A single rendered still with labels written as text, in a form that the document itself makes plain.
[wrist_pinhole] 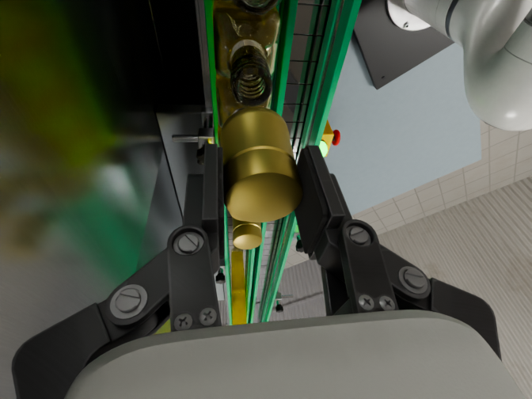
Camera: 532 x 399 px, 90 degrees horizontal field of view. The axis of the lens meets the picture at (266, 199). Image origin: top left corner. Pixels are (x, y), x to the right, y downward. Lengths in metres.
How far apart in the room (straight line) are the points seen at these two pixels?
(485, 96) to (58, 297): 0.57
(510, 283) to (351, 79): 2.47
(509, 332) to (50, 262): 2.93
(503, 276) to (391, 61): 2.45
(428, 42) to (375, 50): 0.14
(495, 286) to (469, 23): 2.60
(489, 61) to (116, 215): 0.56
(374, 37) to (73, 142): 0.74
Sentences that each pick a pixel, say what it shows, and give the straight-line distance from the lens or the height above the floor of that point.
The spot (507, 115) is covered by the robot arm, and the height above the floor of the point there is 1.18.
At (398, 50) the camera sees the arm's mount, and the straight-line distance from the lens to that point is 0.88.
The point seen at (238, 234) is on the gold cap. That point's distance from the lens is 0.30.
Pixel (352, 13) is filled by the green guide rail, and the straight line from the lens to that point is 0.40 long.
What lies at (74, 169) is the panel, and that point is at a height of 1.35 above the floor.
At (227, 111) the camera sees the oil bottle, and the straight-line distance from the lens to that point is 0.27.
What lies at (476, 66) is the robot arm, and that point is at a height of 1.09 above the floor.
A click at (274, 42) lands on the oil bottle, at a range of 0.25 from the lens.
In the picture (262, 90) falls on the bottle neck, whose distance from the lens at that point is 0.21.
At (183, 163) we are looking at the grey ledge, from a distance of 0.60.
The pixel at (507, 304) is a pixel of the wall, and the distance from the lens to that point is 3.00.
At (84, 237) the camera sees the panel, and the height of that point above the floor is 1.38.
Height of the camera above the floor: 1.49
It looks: 40 degrees down
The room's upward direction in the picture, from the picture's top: 172 degrees clockwise
